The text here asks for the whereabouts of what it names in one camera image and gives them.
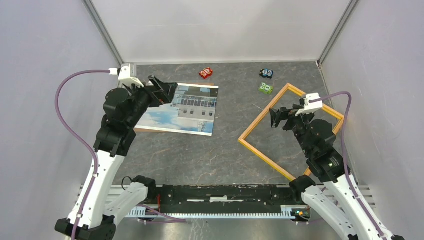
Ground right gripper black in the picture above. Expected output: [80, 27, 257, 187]
[268, 104, 314, 155]

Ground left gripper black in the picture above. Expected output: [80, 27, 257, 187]
[123, 74, 178, 128]

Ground building photo print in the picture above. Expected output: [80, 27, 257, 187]
[135, 82, 220, 137]

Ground wooden picture frame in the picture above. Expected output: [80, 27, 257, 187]
[238, 83, 345, 182]

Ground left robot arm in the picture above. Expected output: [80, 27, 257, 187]
[54, 76, 179, 240]

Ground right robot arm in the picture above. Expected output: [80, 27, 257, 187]
[269, 107, 403, 240]

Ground green toy block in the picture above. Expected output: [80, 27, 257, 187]
[258, 82, 274, 95]

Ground brown cardboard backing board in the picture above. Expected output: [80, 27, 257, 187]
[133, 82, 216, 134]

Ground black blue toy block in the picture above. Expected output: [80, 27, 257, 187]
[259, 68, 274, 79]

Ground red toy block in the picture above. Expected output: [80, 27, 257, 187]
[199, 67, 214, 79]

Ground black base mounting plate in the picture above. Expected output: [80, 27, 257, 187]
[143, 184, 304, 214]

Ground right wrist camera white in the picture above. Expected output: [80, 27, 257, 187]
[295, 93, 324, 116]

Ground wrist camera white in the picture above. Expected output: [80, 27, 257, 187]
[108, 63, 145, 88]
[295, 93, 324, 116]

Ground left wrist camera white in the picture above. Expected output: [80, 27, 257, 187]
[108, 63, 145, 88]

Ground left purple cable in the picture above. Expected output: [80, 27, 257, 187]
[54, 69, 112, 240]

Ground aluminium rail base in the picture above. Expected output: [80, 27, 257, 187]
[78, 184, 377, 221]

